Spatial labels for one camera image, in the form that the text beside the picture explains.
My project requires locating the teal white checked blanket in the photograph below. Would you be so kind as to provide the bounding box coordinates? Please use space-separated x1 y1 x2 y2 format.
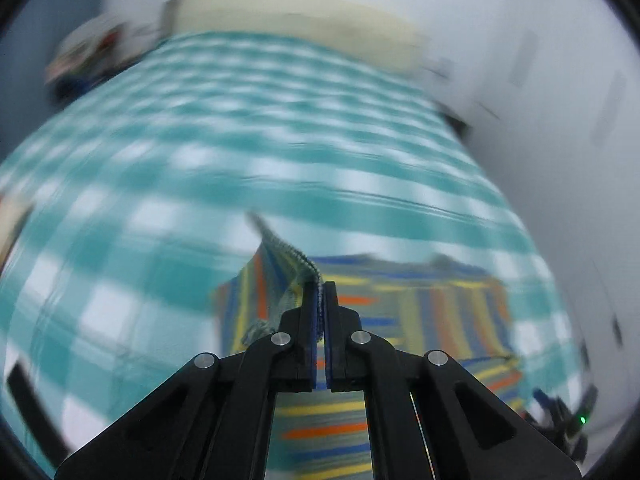
0 30 591 480

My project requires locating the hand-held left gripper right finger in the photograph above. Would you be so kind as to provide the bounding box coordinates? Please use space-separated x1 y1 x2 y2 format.
324 281 584 480

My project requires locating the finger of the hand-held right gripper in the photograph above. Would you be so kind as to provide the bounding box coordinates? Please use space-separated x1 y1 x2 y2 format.
530 387 567 430

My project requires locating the cream padded headboard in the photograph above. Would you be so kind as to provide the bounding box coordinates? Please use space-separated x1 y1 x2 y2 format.
160 0 432 77

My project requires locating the dark wooden nightstand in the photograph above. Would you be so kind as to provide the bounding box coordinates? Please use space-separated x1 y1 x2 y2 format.
439 104 475 142

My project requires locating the multicolour striped knit garment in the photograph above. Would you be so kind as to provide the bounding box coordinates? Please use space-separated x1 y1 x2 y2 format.
215 212 524 480

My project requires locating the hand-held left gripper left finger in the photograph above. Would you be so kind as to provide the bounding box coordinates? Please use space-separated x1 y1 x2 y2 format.
54 281 322 480

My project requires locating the red cream black folded cloth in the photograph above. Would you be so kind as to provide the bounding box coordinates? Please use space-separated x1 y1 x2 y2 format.
0 192 35 281

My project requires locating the pile of bedside clutter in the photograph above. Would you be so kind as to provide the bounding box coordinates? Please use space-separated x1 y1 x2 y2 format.
44 12 167 97

